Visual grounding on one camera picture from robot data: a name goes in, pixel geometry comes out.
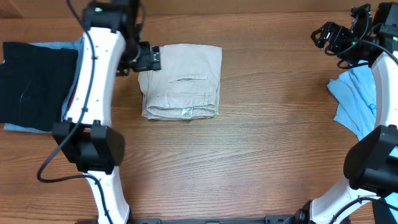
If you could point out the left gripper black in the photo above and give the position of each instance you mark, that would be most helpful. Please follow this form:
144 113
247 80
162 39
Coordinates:
150 62

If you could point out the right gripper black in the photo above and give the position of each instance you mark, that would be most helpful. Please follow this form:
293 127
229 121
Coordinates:
336 34

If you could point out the beige khaki shorts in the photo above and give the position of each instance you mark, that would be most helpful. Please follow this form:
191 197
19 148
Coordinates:
186 87

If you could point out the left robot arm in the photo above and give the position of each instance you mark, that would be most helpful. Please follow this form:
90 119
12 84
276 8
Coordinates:
112 47

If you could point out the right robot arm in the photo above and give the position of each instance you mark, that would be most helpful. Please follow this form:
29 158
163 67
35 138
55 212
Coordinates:
370 166

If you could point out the light blue t-shirt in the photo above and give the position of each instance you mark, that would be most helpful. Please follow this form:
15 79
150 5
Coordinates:
355 92

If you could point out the blue folded denim garment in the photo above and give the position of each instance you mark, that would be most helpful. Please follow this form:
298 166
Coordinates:
77 45

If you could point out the black folded garment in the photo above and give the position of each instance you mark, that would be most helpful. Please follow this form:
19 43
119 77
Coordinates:
34 84

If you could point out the dark garment bottom right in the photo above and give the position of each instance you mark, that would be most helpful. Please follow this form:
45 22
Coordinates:
384 215

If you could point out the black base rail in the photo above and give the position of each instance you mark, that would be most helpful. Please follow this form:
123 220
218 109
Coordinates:
269 219

